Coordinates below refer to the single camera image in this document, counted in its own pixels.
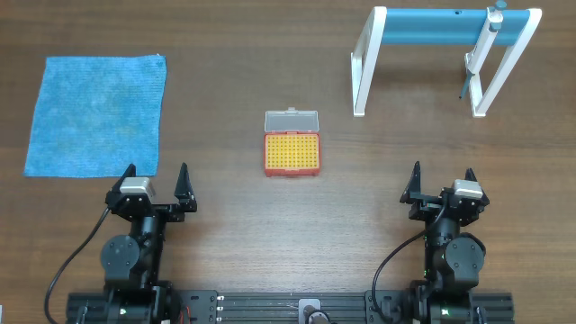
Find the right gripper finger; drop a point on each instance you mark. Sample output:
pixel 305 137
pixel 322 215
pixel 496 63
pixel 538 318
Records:
pixel 413 186
pixel 470 174

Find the mounting rail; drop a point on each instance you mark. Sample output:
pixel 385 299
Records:
pixel 261 308

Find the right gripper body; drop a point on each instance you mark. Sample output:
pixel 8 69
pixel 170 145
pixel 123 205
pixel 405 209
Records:
pixel 465 209

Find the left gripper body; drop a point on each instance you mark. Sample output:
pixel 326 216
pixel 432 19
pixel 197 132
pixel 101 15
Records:
pixel 135 207

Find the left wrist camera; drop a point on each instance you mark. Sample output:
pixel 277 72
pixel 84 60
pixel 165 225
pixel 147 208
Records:
pixel 136 186

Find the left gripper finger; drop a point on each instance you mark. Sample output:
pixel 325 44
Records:
pixel 184 186
pixel 129 171

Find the blue cloth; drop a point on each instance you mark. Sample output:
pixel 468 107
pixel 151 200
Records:
pixel 96 117

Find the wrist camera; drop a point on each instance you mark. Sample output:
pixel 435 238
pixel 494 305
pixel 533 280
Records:
pixel 136 186
pixel 467 189

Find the white pipette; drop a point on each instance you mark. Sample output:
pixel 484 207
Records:
pixel 481 47

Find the red and yellow tip box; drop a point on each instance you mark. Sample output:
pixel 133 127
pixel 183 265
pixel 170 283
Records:
pixel 292 153

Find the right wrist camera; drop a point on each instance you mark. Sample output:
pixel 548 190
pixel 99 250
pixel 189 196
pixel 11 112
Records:
pixel 467 189

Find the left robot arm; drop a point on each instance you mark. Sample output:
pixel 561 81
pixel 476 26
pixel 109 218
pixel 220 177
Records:
pixel 135 252

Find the white and blue stand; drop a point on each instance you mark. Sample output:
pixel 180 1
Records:
pixel 432 27

